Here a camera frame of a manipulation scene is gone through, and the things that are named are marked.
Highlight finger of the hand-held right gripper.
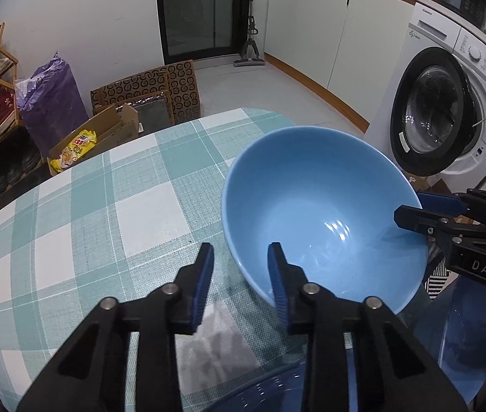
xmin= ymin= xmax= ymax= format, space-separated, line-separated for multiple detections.
xmin=416 ymin=188 xmax=486 ymax=225
xmin=393 ymin=204 xmax=486 ymax=246

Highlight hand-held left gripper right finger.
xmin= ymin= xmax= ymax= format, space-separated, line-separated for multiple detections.
xmin=266 ymin=241 xmax=470 ymax=412

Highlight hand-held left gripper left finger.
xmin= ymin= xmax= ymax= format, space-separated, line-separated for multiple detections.
xmin=14 ymin=242 xmax=215 ymax=412

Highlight large light blue bowl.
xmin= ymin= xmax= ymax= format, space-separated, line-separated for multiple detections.
xmin=221 ymin=125 xmax=430 ymax=316

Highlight black white patterned floor mat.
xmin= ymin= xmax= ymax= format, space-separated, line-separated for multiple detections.
xmin=423 ymin=257 xmax=454 ymax=299

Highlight teal checked tablecloth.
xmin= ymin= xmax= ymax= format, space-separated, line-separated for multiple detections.
xmin=0 ymin=107 xmax=419 ymax=412

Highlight white washing machine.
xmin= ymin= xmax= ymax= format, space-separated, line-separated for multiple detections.
xmin=363 ymin=2 xmax=486 ymax=190

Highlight white kitchen cabinets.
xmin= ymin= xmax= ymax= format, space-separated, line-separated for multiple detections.
xmin=264 ymin=0 xmax=417 ymax=134

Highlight open brown cardboard box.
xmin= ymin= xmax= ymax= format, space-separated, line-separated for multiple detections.
xmin=47 ymin=104 xmax=143 ymax=176

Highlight silver insulated bag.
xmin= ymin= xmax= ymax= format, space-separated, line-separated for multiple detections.
xmin=116 ymin=94 xmax=170 ymax=129

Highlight yellow snack packet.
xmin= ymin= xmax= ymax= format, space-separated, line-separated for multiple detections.
xmin=49 ymin=130 xmax=98 ymax=173

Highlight patterned cardboard box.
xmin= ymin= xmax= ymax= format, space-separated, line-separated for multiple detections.
xmin=90 ymin=60 xmax=201 ymax=125

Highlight grey upright vacuum cleaner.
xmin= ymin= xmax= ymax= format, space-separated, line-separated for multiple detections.
xmin=233 ymin=0 xmax=266 ymax=68

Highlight purple plastic bag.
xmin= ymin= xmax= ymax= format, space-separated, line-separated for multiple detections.
xmin=15 ymin=51 xmax=89 ymax=147

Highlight black glass door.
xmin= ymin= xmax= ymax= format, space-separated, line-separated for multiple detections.
xmin=156 ymin=0 xmax=254 ymax=67

